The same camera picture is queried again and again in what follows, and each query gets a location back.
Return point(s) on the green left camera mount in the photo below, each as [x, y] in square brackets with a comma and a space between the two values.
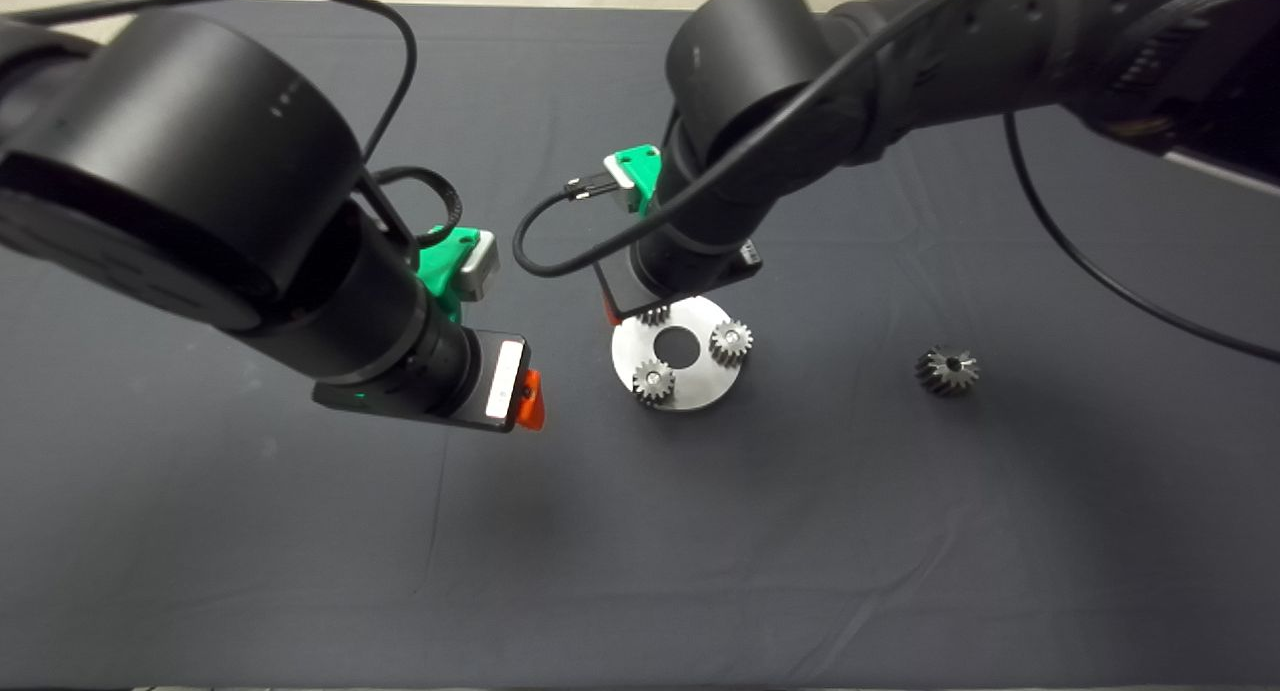
[440, 271]

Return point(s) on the green right camera mount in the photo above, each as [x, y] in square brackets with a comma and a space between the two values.
[643, 169]

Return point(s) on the small steel gear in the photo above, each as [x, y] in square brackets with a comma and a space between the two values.
[655, 317]
[654, 381]
[731, 342]

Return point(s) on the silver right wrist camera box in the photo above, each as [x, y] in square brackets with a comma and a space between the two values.
[620, 179]

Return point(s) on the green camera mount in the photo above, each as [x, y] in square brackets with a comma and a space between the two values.
[440, 271]
[643, 169]

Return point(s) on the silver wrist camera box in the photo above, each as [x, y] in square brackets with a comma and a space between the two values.
[480, 266]
[620, 179]

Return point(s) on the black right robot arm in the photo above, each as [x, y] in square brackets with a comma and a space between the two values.
[780, 81]

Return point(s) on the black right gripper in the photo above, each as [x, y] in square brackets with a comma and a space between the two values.
[615, 291]

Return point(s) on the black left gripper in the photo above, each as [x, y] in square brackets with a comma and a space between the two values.
[490, 386]

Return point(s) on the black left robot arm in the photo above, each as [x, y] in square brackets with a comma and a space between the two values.
[170, 181]

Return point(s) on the round metal plate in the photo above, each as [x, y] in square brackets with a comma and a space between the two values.
[700, 381]

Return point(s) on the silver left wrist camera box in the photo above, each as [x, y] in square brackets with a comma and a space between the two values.
[480, 266]

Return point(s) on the dark grey table cloth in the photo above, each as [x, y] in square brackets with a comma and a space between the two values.
[600, 571]

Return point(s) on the large dark steel gear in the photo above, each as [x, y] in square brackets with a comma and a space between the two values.
[946, 371]

